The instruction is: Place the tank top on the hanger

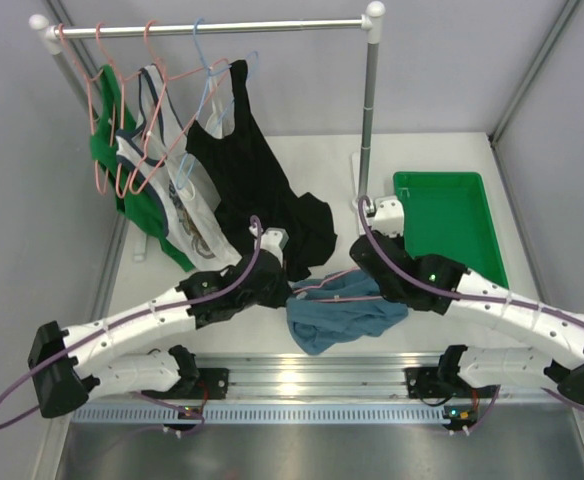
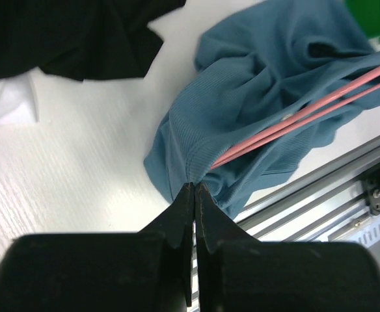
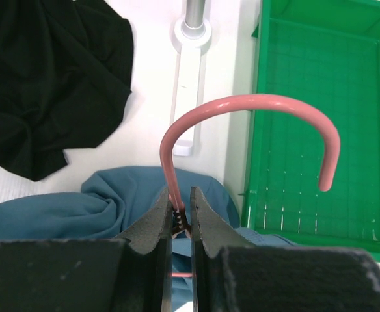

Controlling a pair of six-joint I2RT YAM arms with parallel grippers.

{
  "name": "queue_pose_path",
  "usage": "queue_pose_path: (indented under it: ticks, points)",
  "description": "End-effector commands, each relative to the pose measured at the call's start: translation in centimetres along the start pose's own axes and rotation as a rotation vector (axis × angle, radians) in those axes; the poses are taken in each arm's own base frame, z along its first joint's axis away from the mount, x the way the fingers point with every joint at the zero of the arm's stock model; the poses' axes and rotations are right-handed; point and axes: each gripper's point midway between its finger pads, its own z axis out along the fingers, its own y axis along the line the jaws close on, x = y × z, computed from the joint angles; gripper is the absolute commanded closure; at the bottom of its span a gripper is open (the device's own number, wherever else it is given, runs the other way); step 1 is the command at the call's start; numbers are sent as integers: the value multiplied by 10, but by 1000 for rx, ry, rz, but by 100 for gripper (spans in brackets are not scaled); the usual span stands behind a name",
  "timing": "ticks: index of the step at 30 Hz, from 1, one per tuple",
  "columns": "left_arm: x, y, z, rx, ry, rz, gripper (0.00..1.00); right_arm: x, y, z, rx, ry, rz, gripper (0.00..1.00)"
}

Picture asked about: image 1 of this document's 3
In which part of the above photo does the pink hanger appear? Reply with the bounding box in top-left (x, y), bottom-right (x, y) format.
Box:
top-left (58, 23), bottom-right (109, 196)
top-left (128, 19), bottom-right (230, 196)
top-left (95, 22), bottom-right (134, 199)
top-left (292, 268), bottom-right (383, 303)

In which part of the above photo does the blue tank top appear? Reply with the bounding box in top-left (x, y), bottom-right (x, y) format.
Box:
top-left (286, 292), bottom-right (409, 355)

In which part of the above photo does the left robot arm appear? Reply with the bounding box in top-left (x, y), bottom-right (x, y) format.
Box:
top-left (27, 248), bottom-right (291, 419)

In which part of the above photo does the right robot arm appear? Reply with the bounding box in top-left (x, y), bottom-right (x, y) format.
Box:
top-left (350, 232), bottom-right (584, 406)

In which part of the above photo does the white printed tank top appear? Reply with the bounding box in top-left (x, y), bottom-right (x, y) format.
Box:
top-left (116, 64), bottom-right (241, 270)

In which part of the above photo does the black tank top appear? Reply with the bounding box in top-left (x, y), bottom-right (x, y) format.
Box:
top-left (186, 60), bottom-right (337, 282)

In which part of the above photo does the green tank top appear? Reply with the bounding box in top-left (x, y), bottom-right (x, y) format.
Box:
top-left (90, 65), bottom-right (194, 272)

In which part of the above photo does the green plastic tray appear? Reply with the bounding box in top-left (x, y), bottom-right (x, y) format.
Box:
top-left (393, 172), bottom-right (509, 288)

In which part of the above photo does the white garment rack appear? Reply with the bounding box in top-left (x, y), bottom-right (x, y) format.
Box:
top-left (27, 0), bottom-right (387, 263)

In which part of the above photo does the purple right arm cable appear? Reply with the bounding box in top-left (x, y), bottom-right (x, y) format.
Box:
top-left (358, 195), bottom-right (584, 436)

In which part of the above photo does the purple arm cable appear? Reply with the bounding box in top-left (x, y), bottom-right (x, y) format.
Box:
top-left (358, 195), bottom-right (584, 436)
top-left (0, 215), bottom-right (263, 436)

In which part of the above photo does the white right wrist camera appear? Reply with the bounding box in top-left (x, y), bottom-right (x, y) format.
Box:
top-left (366, 195), bottom-right (405, 238)

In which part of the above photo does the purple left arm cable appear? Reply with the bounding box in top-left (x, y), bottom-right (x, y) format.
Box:
top-left (0, 215), bottom-right (263, 436)

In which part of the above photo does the aluminium rail base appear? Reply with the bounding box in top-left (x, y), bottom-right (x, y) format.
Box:
top-left (51, 352), bottom-right (584, 401)

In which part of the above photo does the perforated cable duct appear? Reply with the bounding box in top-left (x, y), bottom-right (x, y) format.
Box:
top-left (70, 402), bottom-right (478, 426)

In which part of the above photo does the blue wire hanger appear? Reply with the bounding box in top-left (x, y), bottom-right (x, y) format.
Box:
top-left (174, 17), bottom-right (233, 190)

